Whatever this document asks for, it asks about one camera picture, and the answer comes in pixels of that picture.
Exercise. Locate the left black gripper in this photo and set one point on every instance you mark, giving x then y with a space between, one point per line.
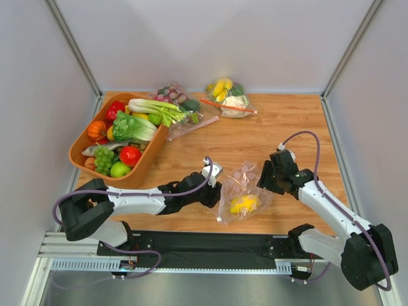
212 194

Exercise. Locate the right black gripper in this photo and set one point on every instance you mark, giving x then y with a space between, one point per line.
269 178

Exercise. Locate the fake yellow lemon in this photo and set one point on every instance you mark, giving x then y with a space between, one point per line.
244 204

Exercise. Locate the clear zip bag pink slider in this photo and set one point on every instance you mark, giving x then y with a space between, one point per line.
239 182

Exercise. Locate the fake green celery stalk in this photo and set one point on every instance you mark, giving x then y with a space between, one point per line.
171 114

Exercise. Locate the fake green grape bunch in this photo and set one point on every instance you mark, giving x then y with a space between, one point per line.
103 160

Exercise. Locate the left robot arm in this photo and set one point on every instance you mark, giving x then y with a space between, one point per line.
86 212

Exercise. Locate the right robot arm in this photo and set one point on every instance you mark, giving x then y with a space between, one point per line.
364 252

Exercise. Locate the zip bag with dotted fruit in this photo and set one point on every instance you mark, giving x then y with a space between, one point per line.
194 120

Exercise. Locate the fake white cauliflower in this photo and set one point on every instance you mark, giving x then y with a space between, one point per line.
234 107

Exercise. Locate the fake red tomato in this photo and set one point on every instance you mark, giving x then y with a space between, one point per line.
130 156

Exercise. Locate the zip bag with bananas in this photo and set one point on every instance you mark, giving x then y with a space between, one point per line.
237 90

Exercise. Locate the fake green avocado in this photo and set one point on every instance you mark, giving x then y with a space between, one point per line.
191 105

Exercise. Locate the fake lime green fruit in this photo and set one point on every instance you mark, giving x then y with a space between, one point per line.
156 119

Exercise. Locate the fake green apple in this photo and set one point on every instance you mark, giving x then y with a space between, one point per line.
119 169

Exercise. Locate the fake green lettuce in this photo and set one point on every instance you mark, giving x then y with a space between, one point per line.
138 130

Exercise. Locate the fake yellow banana bunch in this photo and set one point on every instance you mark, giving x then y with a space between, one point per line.
219 90

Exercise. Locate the fake grey fish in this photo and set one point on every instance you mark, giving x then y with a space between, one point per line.
90 151

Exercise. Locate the fake pink dragon fruit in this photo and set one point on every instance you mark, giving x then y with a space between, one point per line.
170 94

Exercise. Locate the fake peach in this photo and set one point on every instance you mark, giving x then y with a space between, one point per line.
89 163

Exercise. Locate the fake red bell pepper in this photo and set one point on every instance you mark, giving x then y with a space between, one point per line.
114 108

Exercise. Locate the fake orange pumpkin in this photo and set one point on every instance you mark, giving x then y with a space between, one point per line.
96 130

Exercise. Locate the orange plastic basket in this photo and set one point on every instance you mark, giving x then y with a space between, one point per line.
78 152

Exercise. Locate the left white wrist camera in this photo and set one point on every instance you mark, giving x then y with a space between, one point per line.
212 172

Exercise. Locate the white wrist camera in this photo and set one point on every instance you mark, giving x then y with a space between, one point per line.
282 147
212 172

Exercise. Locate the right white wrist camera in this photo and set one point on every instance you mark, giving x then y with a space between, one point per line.
282 147

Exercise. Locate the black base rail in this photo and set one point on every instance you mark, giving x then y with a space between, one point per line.
218 250

